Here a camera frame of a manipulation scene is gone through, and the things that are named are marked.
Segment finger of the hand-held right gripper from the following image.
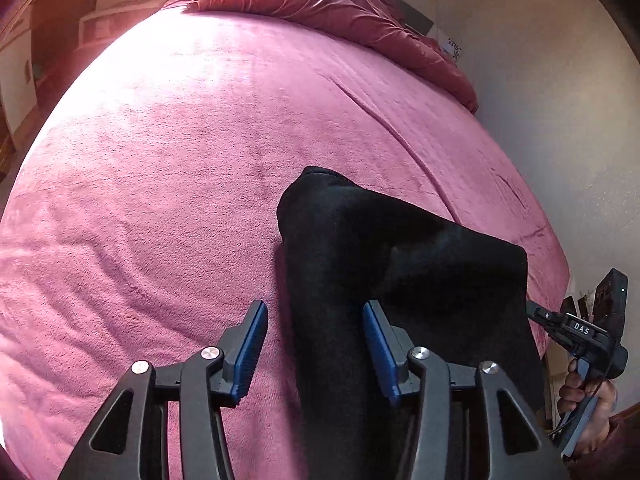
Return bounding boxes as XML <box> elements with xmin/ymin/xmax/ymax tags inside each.
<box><xmin>525</xmin><ymin>300</ymin><xmax>571</xmax><ymax>346</ymax></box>

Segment dark grey headboard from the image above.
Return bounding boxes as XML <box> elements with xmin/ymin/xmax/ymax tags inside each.
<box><xmin>390</xmin><ymin>0</ymin><xmax>436</xmax><ymax>38</ymax></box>

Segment pink bed sheet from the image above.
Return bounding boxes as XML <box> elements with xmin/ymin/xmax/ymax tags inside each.
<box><xmin>0</xmin><ymin>0</ymin><xmax>571</xmax><ymax>480</ymax></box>

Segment person's right hand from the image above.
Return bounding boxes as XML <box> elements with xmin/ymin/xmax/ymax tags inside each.
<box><xmin>557</xmin><ymin>370</ymin><xmax>621</xmax><ymax>456</ymax></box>

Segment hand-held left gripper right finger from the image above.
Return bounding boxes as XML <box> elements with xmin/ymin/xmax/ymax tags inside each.
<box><xmin>362</xmin><ymin>300</ymin><xmax>571</xmax><ymax>480</ymax></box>

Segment patterned pillow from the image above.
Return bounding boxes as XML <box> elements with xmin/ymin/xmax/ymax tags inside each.
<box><xmin>432</xmin><ymin>27</ymin><xmax>463</xmax><ymax>66</ymax></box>

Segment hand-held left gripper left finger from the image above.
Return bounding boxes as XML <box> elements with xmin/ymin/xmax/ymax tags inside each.
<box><xmin>57</xmin><ymin>300</ymin><xmax>269</xmax><ymax>480</ymax></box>

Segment wooden cabinet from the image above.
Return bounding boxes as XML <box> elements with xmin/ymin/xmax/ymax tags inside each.
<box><xmin>0</xmin><ymin>0</ymin><xmax>101</xmax><ymax>171</ymax></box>

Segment black pants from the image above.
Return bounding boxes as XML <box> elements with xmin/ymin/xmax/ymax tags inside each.
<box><xmin>276</xmin><ymin>166</ymin><xmax>551</xmax><ymax>480</ymax></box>

